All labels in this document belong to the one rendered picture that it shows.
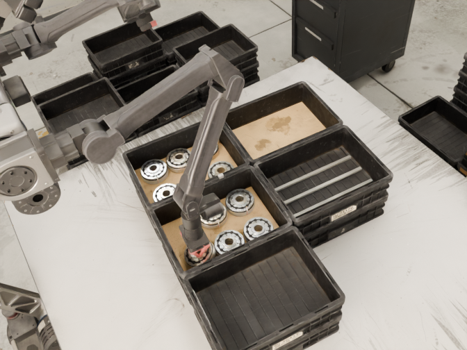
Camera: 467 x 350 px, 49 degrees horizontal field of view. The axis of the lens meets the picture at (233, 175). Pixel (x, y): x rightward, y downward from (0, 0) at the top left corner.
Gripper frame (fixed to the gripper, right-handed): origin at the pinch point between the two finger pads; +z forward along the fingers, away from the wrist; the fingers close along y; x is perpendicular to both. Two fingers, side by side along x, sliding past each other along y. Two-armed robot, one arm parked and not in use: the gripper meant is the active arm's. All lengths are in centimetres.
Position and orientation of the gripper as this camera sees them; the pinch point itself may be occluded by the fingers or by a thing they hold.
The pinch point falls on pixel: (196, 249)
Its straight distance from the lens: 169.5
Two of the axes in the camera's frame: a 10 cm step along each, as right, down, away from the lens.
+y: -4.4, -6.5, 6.2
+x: -9.0, 3.5, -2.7
